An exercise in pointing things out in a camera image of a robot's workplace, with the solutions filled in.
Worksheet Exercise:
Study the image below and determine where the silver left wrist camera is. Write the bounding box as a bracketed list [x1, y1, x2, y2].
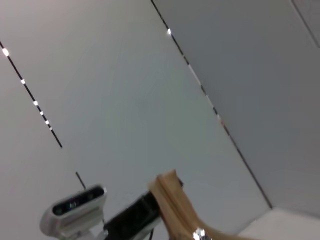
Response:
[39, 183, 108, 238]

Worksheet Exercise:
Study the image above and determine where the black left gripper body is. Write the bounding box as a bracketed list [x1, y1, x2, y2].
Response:
[103, 190, 161, 240]

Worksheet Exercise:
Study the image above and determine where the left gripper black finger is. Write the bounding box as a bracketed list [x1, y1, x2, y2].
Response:
[174, 175, 186, 189]

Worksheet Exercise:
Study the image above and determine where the silver zipper pull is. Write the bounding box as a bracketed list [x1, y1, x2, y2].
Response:
[191, 226, 209, 240]

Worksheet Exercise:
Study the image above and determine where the khaki fabric food bag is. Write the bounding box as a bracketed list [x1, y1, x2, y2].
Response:
[147, 168, 242, 240]

